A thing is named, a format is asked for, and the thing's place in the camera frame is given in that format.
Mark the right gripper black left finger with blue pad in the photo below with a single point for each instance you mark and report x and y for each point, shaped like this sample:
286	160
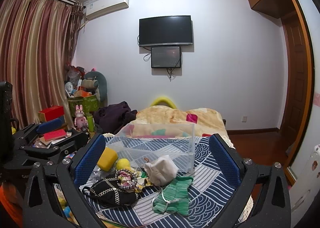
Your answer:
41	208

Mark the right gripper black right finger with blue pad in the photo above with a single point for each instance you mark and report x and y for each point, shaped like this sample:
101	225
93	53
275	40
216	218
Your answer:
272	208

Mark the black chain-pattern cloth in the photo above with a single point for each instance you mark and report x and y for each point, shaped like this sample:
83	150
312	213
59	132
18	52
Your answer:
107	192

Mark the yellow sponge block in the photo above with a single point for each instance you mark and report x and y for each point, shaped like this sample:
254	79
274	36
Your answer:
107	159

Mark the yellow fuzzy ball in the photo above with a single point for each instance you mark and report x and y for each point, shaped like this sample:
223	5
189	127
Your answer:
123	163

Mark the yellow floral scrunchie cloth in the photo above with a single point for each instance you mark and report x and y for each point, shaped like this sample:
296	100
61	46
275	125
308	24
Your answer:
131	180

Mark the green knitted sock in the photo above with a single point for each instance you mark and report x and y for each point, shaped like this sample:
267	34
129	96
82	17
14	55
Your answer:
174	198

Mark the white cloth pouch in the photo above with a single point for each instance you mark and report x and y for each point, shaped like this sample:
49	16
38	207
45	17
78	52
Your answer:
161	171

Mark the dark blue box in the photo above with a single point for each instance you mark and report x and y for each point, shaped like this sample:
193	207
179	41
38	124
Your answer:
51	125

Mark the pink red flat box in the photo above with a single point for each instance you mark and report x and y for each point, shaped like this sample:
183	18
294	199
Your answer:
53	135

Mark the blue white patterned tablecloth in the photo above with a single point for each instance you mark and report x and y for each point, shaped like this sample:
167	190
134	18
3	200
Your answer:
208	194

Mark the pink rabbit plush toy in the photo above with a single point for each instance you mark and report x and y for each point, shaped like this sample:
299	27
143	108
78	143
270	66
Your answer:
80	121

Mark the green bottle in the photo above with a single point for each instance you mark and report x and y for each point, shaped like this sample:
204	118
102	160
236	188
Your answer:
90	122

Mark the green storage box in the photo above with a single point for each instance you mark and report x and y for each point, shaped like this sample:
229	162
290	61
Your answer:
89	104

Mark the dark purple blanket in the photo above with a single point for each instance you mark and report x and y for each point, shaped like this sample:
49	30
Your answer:
113	118

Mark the grey green plush toy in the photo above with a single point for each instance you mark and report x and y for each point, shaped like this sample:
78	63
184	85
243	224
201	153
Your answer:
96	82

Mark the red gold striped curtain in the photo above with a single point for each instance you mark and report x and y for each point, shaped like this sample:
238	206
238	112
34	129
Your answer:
38	41

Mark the clear plastic storage box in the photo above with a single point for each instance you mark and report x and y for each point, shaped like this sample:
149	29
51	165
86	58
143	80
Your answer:
140	143

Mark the wooden door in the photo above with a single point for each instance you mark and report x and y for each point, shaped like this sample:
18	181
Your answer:
299	82

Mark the beige patchwork blanket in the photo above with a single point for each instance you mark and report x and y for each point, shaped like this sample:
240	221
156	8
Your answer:
206	120

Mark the yellow green chair back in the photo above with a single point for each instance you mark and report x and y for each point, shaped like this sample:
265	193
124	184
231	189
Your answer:
164	101

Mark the white air conditioner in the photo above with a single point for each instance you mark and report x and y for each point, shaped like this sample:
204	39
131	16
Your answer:
103	7

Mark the small wall monitor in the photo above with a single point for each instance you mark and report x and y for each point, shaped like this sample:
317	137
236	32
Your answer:
166	57

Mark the large wall television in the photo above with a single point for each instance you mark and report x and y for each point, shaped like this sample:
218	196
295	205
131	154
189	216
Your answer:
165	30

